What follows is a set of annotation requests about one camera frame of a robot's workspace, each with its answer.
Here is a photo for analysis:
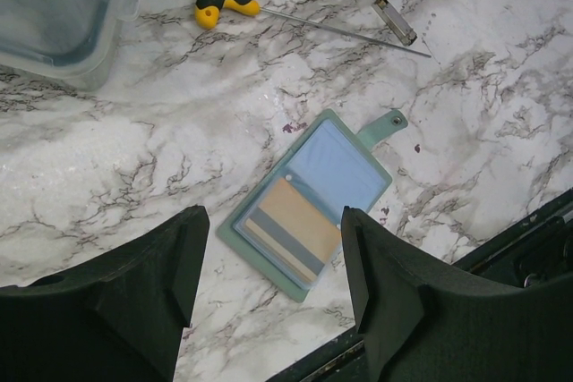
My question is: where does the small metal clip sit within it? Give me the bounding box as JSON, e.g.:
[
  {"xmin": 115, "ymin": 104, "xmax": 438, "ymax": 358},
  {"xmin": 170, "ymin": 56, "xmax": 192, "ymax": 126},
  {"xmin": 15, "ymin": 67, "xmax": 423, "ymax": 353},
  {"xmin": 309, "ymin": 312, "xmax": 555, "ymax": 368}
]
[{"xmin": 372, "ymin": 0, "xmax": 417, "ymax": 47}]

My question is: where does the black front mounting rail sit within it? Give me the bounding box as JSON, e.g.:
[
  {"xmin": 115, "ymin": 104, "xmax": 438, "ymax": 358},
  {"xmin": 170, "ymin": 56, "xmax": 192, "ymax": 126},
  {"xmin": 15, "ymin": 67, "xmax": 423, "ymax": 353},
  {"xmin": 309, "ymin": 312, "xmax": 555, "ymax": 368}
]
[{"xmin": 277, "ymin": 192, "xmax": 572, "ymax": 381}]

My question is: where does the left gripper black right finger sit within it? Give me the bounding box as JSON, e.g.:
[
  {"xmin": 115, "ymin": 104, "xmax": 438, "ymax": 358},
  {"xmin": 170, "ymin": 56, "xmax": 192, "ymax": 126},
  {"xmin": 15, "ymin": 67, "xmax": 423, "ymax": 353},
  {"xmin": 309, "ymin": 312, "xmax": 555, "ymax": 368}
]
[{"xmin": 341, "ymin": 208, "xmax": 572, "ymax": 381}]

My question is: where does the clear plastic storage box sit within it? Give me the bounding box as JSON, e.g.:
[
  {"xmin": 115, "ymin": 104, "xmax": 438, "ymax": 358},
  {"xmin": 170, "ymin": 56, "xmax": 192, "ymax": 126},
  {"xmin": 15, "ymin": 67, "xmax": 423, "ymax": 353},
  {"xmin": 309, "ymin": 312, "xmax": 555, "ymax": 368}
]
[{"xmin": 1, "ymin": 0, "xmax": 141, "ymax": 91}]

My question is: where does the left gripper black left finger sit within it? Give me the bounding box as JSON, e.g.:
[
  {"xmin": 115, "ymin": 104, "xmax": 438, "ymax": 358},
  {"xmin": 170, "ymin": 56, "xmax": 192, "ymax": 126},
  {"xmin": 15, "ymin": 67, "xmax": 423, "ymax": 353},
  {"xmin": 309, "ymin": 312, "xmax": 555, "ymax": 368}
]
[{"xmin": 1, "ymin": 206, "xmax": 210, "ymax": 381}]

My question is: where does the green leather card holder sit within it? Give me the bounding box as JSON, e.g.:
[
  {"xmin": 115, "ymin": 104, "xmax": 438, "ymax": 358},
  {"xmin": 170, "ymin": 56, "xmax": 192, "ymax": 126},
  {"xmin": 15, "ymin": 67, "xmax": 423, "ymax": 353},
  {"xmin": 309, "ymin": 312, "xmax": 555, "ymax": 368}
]
[{"xmin": 217, "ymin": 109, "xmax": 408, "ymax": 302}]

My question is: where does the yellow black small screwdriver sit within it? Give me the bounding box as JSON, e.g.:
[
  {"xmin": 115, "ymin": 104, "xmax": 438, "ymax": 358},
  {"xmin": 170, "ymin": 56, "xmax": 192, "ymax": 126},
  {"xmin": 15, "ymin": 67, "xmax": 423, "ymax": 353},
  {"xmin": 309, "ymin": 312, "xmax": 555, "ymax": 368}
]
[{"xmin": 194, "ymin": 0, "xmax": 432, "ymax": 58}]

